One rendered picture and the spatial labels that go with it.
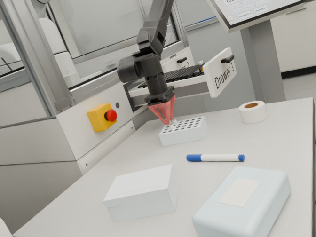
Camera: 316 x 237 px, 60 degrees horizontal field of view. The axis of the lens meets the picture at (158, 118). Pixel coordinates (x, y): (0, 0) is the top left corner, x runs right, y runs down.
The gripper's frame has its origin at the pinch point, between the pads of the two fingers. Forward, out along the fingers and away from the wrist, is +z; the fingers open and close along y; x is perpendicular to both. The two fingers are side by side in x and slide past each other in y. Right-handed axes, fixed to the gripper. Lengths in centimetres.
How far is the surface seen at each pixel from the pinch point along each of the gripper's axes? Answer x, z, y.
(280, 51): 48, 39, -312
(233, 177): 22.1, 1.0, 34.0
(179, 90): 1.7, -5.1, -14.0
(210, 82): 13.5, -6.3, -10.3
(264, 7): 34, -21, -115
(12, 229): -85, 36, 5
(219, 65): 15.6, -8.9, -21.2
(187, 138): 6.7, 4.3, 6.9
